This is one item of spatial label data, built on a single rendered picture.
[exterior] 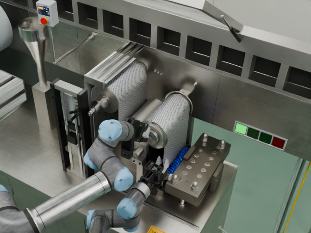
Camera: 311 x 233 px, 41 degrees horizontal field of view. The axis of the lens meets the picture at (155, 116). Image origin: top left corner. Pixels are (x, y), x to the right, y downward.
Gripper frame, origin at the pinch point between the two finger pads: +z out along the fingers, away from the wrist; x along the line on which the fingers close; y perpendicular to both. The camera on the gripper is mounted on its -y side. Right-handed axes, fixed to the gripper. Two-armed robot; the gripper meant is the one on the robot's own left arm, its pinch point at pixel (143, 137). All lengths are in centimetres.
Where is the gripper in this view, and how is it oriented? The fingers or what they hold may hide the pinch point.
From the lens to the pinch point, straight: 177.7
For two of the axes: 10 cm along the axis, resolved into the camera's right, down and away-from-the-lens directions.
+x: -8.7, -3.4, 3.6
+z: 3.6, 0.7, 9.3
